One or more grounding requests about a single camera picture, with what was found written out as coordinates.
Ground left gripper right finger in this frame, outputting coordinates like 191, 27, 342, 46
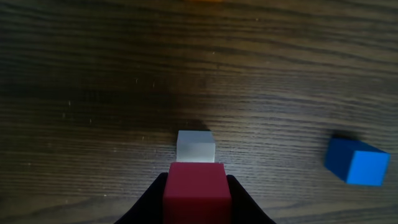
226, 174, 277, 224

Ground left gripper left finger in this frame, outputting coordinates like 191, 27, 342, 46
114, 172, 169, 224

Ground pink cube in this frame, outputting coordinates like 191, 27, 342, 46
162, 162, 233, 224

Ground blue cube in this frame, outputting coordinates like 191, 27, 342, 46
323, 138, 391, 187

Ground white cube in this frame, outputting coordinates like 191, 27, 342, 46
176, 130, 216, 164

